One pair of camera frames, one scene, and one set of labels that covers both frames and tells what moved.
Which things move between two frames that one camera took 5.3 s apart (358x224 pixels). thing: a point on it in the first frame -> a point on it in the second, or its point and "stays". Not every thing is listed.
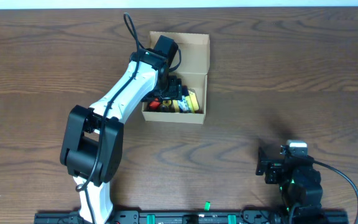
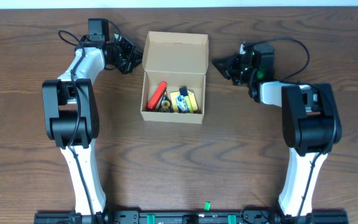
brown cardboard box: (194, 50) stays
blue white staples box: (183, 105) stays
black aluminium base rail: (201, 216) stays
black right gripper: (274, 168) -> (225, 66)
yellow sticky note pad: (176, 104) stays
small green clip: (207, 205) stays
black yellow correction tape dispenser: (166, 106) stays
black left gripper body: (174, 88) -> (120, 54)
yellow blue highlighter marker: (194, 99) -> (183, 91)
